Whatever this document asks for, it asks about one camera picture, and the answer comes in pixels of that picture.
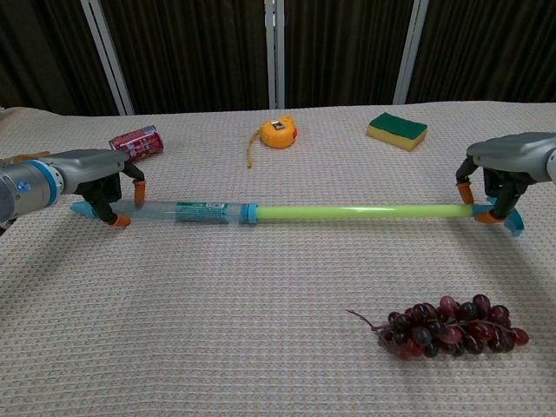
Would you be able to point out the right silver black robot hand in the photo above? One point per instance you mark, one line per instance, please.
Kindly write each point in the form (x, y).
(517, 154)

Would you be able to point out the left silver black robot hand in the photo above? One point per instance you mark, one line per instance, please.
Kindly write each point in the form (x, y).
(93, 167)

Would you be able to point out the long blue green syringe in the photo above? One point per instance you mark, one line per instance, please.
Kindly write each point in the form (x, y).
(347, 211)

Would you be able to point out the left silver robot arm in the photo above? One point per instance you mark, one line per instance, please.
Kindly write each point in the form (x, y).
(21, 191)

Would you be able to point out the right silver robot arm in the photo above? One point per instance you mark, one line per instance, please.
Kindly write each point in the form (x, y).
(552, 167)

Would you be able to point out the yellow tape measure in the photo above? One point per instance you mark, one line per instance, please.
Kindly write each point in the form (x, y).
(278, 134)

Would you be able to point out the red soda can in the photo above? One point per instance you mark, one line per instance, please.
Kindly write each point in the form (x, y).
(139, 142)

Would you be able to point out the brown liquid refill pouch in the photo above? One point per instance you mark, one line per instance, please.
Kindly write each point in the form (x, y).
(37, 155)

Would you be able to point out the green yellow sponge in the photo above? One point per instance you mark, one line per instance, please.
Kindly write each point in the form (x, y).
(397, 130)

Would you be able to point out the dark red grape bunch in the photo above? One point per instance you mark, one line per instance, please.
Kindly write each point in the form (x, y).
(452, 330)

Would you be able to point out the beige woven tablecloth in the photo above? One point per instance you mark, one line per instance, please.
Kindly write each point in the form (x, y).
(260, 304)

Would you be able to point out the black folding screen white frame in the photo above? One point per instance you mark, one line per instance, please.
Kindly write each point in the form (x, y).
(195, 52)

